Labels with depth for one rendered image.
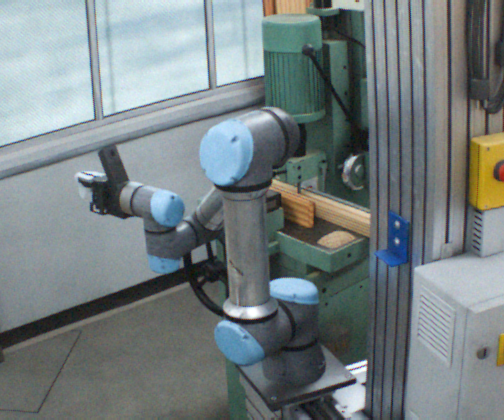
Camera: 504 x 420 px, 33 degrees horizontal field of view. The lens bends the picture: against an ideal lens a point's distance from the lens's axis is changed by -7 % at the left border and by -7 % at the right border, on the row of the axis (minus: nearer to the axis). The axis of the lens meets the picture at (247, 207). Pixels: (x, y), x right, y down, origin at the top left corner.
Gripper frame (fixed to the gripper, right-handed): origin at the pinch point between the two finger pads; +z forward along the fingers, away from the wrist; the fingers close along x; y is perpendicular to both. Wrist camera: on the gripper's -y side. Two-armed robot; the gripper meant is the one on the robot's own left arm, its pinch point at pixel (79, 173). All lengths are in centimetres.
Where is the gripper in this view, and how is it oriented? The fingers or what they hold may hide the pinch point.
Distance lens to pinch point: 225.1
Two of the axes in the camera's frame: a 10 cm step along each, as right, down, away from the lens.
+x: 6.7, -2.1, 7.1
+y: -0.1, 9.6, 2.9
